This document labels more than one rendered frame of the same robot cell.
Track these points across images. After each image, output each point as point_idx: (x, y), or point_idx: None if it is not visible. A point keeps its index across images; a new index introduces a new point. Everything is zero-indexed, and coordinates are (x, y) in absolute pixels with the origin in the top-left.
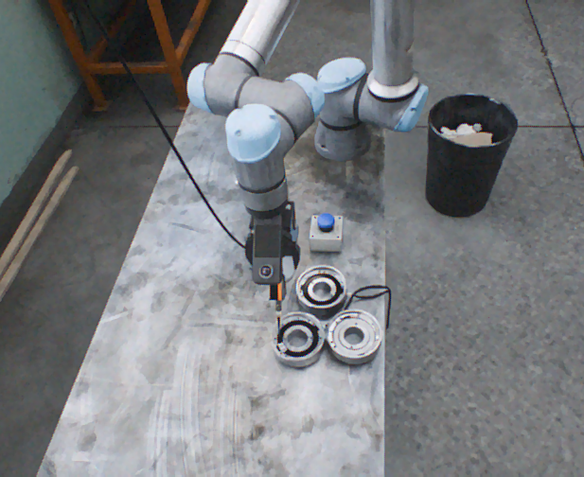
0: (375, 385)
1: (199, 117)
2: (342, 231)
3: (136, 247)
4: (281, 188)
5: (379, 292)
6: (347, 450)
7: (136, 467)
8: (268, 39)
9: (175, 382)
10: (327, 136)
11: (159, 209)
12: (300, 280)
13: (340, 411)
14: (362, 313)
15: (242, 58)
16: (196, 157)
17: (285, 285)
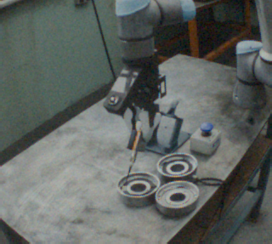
0: (172, 229)
1: (171, 65)
2: (216, 140)
3: (82, 116)
4: (143, 43)
5: (216, 183)
6: None
7: (12, 201)
8: None
9: (53, 181)
10: (238, 87)
11: None
12: (166, 158)
13: (137, 233)
14: (193, 187)
15: None
16: None
17: (144, 144)
